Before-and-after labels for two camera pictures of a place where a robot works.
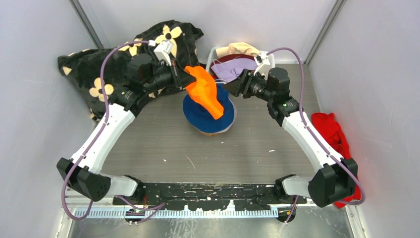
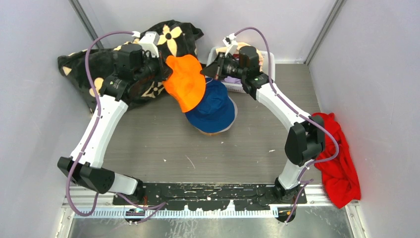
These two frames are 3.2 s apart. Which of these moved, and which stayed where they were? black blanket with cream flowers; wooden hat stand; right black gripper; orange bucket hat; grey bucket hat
Moved: orange bucket hat; right black gripper
Stayed: wooden hat stand; grey bucket hat; black blanket with cream flowers
